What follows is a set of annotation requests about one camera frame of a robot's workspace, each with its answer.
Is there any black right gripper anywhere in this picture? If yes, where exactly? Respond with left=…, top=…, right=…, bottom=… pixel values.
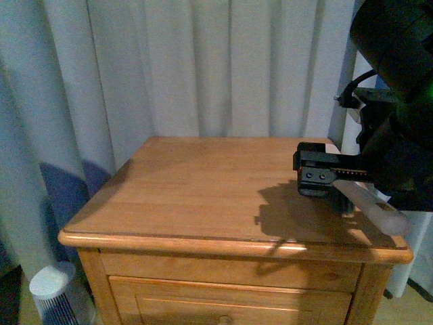
left=293, top=87, right=432, bottom=214

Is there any light grey curtain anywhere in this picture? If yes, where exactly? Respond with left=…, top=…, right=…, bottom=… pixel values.
left=0, top=0, right=433, bottom=305

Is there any wooden nightstand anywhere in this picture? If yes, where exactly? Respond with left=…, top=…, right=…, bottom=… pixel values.
left=59, top=137, right=413, bottom=324

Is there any white tower fan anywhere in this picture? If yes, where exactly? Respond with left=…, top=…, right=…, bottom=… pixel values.
left=29, top=261, right=78, bottom=324

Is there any black cable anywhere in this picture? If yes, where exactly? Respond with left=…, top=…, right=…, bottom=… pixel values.
left=334, top=70, right=377, bottom=109

